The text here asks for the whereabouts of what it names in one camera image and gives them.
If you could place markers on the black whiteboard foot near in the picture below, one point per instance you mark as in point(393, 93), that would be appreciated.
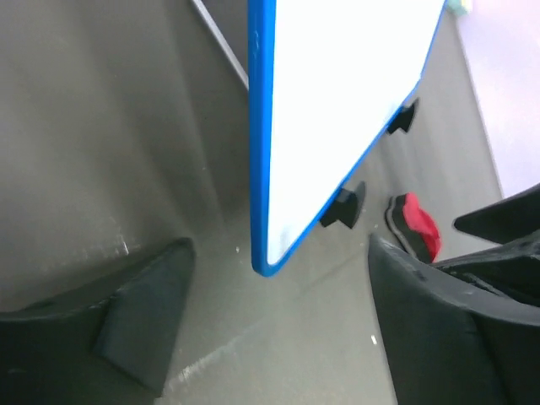
point(346, 207)

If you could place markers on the black whiteboard foot far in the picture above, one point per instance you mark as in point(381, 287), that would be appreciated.
point(404, 117)

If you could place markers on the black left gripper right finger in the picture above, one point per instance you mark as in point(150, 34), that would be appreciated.
point(446, 340)

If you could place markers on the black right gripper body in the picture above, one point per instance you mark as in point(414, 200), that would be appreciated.
point(511, 267)

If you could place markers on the red black whiteboard eraser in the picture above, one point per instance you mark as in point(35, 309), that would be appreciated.
point(414, 228)

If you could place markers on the blue framed whiteboard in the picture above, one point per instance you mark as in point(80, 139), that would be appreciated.
point(326, 79)

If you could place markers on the black whiteboard foot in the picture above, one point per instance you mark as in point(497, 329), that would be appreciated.
point(404, 117)
point(346, 207)

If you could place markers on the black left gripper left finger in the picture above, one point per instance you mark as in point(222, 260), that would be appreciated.
point(109, 341)

